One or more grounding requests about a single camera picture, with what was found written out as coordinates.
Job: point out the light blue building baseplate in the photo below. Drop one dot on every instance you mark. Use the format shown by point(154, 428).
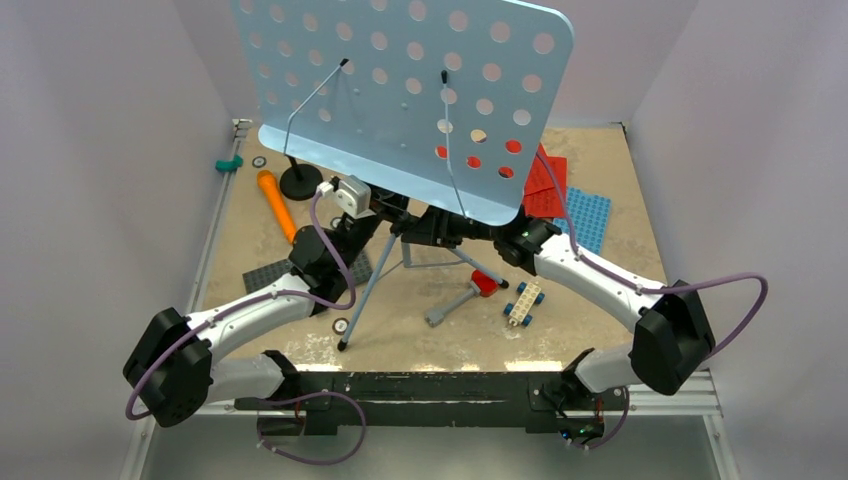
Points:
point(590, 215)

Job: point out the black microphone stand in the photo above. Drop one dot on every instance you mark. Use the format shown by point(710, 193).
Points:
point(300, 180)

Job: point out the red sheet music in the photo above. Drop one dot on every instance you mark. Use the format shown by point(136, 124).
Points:
point(546, 204)
point(538, 179)

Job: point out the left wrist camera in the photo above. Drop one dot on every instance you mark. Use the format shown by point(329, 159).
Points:
point(350, 194)

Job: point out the teal clamp piece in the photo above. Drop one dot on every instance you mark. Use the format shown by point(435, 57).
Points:
point(231, 165)

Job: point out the red grey toy hammer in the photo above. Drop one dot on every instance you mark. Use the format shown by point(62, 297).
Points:
point(479, 285)

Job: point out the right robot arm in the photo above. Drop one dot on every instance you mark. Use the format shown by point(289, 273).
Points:
point(671, 335)

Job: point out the black table front rail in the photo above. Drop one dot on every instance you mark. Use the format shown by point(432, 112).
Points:
point(534, 402)

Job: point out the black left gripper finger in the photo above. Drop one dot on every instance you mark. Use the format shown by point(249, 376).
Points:
point(398, 221)
point(387, 203)

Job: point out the orange black poker chip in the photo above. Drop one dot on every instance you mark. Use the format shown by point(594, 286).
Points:
point(340, 326)

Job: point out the aluminium side rail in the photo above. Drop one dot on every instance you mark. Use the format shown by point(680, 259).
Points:
point(144, 429)

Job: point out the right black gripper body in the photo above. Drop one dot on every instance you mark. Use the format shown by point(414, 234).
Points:
point(451, 228)

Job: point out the dark grey building baseplate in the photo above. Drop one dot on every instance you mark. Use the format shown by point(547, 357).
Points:
point(264, 276)

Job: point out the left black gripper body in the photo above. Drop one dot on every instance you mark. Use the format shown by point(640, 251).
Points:
point(356, 239)

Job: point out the white blue toy car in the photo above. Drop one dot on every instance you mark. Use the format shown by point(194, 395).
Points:
point(518, 313)

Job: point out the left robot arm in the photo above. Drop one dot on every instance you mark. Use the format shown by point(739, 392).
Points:
point(170, 370)

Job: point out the orange toy microphone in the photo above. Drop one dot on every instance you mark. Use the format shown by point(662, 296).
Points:
point(267, 183)

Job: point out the light blue music stand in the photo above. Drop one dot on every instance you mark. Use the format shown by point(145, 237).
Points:
point(370, 88)

